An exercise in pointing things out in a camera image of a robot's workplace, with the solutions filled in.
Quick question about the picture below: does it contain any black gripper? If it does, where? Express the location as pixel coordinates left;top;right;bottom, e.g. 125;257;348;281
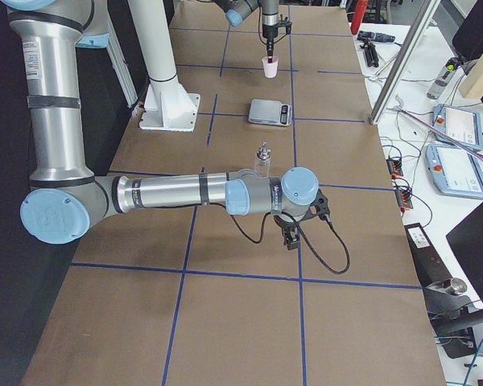
262;14;278;63
274;216;300;251

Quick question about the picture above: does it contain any pink plastic cup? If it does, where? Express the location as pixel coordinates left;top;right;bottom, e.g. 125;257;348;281
262;56;279;79

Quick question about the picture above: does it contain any glass sauce bottle metal spout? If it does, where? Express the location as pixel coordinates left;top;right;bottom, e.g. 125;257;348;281
254;142;272;178

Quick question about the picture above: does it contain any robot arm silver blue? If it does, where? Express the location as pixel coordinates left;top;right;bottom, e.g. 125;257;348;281
6;1;329;249
213;0;279;64

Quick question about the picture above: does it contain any silver digital kitchen scale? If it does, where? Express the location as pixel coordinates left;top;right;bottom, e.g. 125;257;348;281
248;99;292;126

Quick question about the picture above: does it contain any blue folded umbrella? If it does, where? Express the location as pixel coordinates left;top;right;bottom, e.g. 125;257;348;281
357;31;395;43

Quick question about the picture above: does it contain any red cylinder bottle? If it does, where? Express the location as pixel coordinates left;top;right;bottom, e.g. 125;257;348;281
350;0;369;35

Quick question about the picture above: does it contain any black folded tripod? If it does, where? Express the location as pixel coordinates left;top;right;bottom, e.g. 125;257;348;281
360;38;379;68

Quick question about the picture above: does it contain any grabber stick white claw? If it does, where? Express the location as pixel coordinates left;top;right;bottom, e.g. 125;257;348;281
366;53;398;82

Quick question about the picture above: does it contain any orange terminal block near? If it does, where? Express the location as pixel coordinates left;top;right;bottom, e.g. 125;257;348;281
394;185;413;213

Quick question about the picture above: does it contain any orange terminal block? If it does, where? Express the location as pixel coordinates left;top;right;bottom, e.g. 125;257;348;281
386;157;403;179
394;185;413;213

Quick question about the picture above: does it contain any orange terminal block far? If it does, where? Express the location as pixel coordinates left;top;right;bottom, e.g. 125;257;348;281
386;157;403;179

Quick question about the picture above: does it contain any black box white label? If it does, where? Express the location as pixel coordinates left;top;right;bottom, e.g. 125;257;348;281
404;223;452;287

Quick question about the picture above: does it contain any near teach pendant tablet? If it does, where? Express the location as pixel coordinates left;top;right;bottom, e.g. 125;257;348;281
425;144;483;199

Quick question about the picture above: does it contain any teach pendant tablet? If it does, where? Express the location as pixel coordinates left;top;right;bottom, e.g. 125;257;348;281
425;144;483;199
432;104;483;150

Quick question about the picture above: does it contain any black computer monitor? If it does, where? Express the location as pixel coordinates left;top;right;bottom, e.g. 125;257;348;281
446;202;483;301

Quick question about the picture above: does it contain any far teach pendant tablet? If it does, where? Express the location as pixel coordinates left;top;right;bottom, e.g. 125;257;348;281
432;104;483;150

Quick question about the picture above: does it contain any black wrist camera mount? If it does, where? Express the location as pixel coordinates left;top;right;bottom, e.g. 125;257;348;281
277;14;292;35
303;189;332;223

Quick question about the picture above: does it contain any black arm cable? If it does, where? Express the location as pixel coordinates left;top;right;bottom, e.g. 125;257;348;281
230;212;351;274

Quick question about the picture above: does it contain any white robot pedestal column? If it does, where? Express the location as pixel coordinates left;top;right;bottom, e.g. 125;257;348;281
129;0;200;132

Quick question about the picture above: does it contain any aluminium frame post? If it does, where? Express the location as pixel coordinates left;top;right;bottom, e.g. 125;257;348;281
369;0;440;125

